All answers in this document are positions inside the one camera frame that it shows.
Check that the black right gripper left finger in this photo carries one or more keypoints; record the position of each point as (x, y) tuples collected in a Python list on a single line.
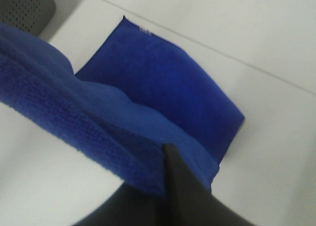
[(129, 207)]

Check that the grey perforated plastic basket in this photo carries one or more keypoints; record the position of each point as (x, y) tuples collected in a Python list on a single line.
[(30, 16)]

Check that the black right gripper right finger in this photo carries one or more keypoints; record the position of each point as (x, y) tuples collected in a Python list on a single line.
[(191, 204)]

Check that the blue microfibre towel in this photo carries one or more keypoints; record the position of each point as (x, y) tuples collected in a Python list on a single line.
[(136, 93)]

